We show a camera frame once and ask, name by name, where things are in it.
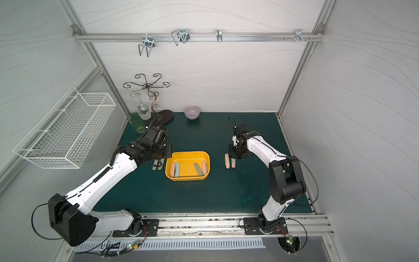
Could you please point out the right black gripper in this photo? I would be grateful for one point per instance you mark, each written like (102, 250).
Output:
(237, 153)

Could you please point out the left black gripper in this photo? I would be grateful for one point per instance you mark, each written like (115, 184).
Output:
(162, 152)

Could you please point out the pink folding knife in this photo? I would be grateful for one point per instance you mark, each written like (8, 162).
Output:
(173, 170)
(205, 168)
(227, 161)

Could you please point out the olive folding knife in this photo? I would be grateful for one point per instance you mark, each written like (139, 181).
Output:
(155, 165)
(161, 163)
(198, 169)

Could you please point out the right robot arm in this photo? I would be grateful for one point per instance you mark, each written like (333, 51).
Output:
(285, 178)

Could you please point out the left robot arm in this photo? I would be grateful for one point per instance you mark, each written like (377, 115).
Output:
(72, 215)

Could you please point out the yellow plastic storage box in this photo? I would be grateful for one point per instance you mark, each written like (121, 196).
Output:
(187, 170)

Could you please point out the green drinking glass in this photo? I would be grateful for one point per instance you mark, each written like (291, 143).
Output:
(137, 122)

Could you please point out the clear wine glass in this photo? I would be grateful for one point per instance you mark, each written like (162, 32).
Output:
(142, 109)

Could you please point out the bronze scroll cup stand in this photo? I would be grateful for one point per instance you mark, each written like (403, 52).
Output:
(158, 119)

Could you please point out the lilac ceramic bowl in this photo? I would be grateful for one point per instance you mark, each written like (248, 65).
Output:
(192, 112)

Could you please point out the white vent grille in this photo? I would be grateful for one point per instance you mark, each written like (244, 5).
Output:
(175, 244)

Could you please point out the metal hook clip left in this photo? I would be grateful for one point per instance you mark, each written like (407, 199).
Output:
(146, 46)

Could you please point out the metal hook clip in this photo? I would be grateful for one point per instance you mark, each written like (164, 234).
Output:
(146, 46)
(180, 36)
(298, 36)

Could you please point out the metal hook clip middle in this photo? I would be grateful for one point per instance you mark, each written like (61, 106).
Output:
(180, 36)

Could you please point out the small metal hook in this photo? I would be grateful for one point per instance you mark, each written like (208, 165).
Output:
(219, 35)

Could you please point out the metal hook clip right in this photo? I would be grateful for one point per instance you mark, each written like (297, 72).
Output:
(298, 36)

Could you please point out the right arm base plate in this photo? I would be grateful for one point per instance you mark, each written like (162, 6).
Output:
(258, 226)

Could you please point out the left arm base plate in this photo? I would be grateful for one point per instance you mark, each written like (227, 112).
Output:
(150, 227)

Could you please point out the white wire basket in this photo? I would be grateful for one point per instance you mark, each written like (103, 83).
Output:
(63, 138)

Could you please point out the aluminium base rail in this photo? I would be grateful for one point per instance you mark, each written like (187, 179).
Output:
(230, 225)

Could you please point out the aluminium cross rail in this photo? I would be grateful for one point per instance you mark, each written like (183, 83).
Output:
(195, 37)

